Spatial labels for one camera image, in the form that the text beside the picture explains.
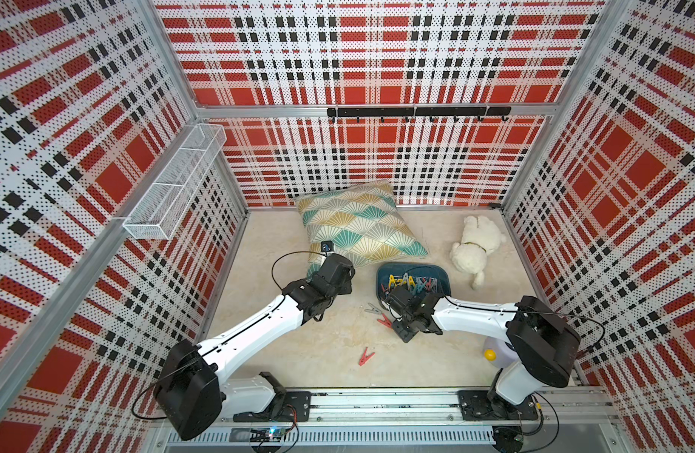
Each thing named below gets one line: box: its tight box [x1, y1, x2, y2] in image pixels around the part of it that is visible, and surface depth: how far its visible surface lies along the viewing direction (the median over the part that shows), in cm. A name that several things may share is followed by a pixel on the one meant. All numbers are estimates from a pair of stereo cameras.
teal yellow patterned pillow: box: [293, 180, 429, 279], surface depth 97 cm
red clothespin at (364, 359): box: [357, 346, 376, 368], surface depth 84 cm
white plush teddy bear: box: [450, 215, 508, 290], surface depth 100 cm
